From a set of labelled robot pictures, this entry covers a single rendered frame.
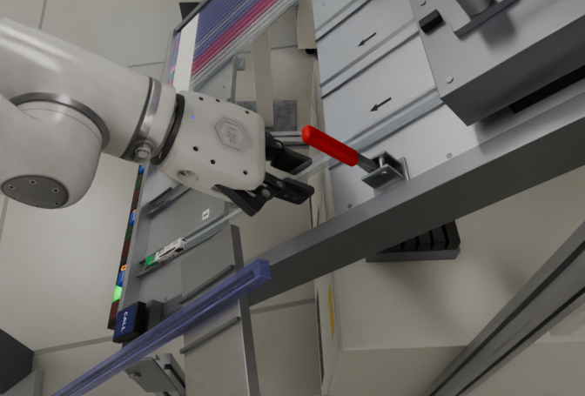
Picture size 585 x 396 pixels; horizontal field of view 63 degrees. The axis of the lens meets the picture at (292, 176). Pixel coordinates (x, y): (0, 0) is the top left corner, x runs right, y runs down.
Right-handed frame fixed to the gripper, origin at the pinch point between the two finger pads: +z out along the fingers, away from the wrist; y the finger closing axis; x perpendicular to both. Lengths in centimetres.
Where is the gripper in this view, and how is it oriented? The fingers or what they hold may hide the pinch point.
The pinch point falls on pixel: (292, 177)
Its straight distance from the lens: 54.8
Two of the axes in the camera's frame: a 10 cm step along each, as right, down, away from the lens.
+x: -5.6, 5.1, 6.5
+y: -0.4, -8.0, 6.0
